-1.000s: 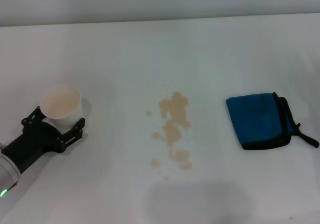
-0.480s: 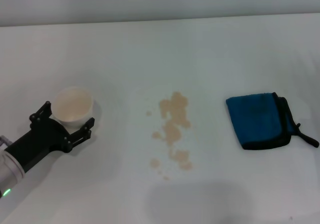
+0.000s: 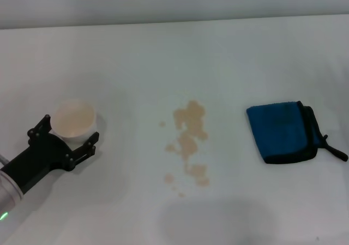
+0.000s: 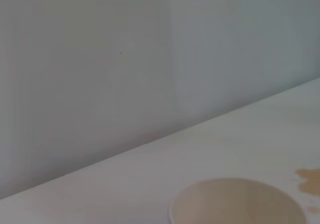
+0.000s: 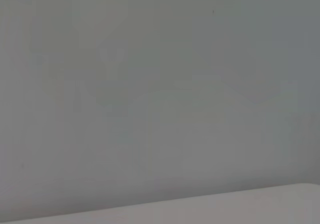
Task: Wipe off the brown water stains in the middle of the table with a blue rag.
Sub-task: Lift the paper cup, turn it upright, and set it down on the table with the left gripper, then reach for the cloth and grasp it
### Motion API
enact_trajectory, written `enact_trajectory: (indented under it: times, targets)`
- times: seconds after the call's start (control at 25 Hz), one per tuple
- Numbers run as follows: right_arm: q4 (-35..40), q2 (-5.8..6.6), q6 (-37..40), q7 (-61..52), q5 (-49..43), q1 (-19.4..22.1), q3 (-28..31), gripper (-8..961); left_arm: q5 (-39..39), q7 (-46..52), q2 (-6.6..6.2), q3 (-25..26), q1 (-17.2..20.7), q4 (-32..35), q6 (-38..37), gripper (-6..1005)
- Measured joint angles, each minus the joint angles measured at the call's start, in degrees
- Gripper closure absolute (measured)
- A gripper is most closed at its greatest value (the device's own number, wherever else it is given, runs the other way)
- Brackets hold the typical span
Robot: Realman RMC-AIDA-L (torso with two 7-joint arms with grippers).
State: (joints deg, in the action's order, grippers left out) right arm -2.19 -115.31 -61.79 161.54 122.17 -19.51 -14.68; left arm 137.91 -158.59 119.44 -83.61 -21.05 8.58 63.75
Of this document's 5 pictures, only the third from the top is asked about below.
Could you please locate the white paper cup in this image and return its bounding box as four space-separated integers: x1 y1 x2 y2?
51 98 98 144

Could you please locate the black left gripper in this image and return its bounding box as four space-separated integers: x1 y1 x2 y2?
0 114 100 196

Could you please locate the brown water stain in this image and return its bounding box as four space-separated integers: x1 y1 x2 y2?
159 99 211 198

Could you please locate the blue rag with black trim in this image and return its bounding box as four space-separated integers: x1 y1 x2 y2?
246 100 349 165

